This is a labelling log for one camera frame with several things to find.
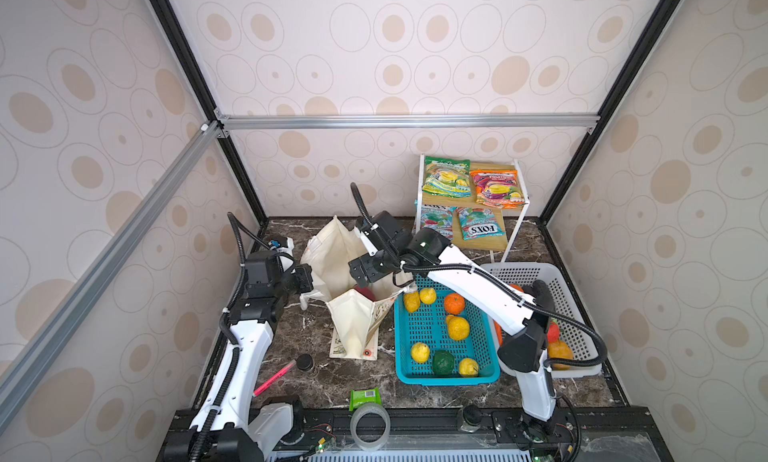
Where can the small black cap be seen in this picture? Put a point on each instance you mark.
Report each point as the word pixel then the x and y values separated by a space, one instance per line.
pixel 304 362

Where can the orange pink snack bag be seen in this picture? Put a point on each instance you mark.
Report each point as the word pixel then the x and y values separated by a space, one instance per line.
pixel 498 188

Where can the pink marker pen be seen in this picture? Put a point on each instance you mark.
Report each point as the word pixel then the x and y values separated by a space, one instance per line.
pixel 274 378

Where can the white plastic basket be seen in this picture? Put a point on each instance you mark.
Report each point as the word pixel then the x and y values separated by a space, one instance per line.
pixel 525 273

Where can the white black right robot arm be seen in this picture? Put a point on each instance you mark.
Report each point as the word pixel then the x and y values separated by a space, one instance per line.
pixel 518 314

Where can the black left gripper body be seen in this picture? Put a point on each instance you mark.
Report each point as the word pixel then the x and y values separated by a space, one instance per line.
pixel 289 282

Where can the green tape dispenser box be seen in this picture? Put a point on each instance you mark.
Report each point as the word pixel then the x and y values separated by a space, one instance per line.
pixel 358 398

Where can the red teal snack bag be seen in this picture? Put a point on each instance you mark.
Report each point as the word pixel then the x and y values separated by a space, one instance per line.
pixel 438 218

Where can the pink dragon fruit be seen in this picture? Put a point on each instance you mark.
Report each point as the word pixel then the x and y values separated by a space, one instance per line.
pixel 366 292

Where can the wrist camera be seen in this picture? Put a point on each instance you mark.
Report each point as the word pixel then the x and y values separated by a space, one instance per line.
pixel 284 247
pixel 372 250

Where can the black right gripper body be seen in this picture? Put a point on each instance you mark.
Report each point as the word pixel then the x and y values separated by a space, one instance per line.
pixel 384 261

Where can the green Fox's candy bag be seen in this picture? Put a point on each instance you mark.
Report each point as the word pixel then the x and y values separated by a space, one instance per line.
pixel 478 223

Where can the small yellow lemon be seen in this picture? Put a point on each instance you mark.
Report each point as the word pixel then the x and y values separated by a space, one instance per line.
pixel 428 295

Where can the green yellow snack bag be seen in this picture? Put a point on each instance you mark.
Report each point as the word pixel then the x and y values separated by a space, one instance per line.
pixel 447 177

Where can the black knob on rail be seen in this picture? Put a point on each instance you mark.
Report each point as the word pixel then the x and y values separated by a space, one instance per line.
pixel 469 418

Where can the teal plastic basket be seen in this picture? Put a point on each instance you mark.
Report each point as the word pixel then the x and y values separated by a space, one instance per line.
pixel 428 325

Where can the orange tangerine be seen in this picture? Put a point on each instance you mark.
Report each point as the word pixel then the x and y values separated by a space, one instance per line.
pixel 454 304

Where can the red tomato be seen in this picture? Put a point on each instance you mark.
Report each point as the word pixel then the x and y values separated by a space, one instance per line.
pixel 553 333

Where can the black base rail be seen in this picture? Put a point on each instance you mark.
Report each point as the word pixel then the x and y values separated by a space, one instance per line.
pixel 580 434

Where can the yellow fruit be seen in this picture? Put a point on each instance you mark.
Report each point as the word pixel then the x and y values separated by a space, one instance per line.
pixel 468 368
pixel 420 353

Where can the white wooden two-tier shelf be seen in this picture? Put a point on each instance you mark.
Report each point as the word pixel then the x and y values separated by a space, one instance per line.
pixel 476 205

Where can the cream canvas grocery bag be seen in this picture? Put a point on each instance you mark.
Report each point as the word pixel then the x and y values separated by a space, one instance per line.
pixel 356 320

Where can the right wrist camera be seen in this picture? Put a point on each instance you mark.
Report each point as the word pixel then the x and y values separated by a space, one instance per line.
pixel 372 250

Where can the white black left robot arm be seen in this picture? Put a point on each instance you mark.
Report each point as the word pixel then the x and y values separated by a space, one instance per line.
pixel 223 422

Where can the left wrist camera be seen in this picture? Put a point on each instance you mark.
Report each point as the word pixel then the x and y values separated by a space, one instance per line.
pixel 284 247

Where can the clear tape roll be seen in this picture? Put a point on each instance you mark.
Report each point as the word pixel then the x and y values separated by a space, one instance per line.
pixel 370 427

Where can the yellow potato-like vegetable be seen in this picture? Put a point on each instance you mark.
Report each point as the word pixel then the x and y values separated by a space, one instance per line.
pixel 559 349

